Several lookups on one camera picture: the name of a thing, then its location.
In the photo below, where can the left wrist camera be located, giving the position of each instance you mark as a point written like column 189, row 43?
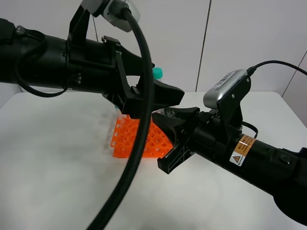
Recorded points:
column 110, row 10

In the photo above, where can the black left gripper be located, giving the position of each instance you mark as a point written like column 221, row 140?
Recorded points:
column 104, row 67

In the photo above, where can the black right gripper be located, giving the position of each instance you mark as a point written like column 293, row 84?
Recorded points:
column 192, row 131

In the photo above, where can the orange test tube rack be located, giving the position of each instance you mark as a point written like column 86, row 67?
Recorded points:
column 141, row 137

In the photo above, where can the teal capped test tube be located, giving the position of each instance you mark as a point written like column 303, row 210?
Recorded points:
column 157, row 73

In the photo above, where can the test tube second row left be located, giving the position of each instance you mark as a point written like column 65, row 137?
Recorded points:
column 119, row 114

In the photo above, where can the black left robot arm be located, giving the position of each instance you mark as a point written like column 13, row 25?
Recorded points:
column 32, row 59

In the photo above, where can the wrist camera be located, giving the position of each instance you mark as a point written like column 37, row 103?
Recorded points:
column 226, row 95
column 110, row 10

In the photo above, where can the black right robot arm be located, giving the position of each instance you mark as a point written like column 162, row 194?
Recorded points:
column 278, row 172

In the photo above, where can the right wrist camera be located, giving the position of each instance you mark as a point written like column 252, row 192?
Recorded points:
column 226, row 95

